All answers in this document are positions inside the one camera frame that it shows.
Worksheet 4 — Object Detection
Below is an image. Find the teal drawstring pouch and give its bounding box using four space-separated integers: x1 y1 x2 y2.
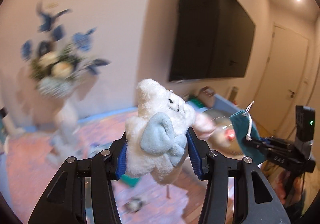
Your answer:
229 101 266 165

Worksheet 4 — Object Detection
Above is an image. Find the white plush with blue bow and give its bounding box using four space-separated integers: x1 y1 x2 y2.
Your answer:
125 79 196 185

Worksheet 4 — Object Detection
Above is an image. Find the white room door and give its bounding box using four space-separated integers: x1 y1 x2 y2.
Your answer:
251 26 309 134

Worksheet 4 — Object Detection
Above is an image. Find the right hand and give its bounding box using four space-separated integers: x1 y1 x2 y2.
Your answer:
273 171 303 206

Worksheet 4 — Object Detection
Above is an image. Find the ribbed glass bowl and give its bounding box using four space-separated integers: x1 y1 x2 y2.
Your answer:
205 109 244 158

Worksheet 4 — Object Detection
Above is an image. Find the white ribbed vase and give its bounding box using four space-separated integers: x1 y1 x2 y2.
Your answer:
47 97 81 167

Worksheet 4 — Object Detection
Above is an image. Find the pink lidded cup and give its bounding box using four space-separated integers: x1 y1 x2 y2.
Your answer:
192 112 216 140

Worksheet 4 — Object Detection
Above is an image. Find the cardboard tube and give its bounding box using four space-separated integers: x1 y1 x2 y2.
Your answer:
228 86 239 103

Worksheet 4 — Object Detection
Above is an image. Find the small brown handbag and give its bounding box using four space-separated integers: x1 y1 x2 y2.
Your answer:
197 86 215 108

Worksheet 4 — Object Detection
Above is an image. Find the green flat box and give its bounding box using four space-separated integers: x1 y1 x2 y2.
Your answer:
187 94 205 110

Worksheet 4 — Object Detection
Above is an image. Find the blue artificial flower bouquet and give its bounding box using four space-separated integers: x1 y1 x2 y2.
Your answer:
21 1 111 98

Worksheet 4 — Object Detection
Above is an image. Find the black wall television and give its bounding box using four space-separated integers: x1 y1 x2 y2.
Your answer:
169 0 255 81

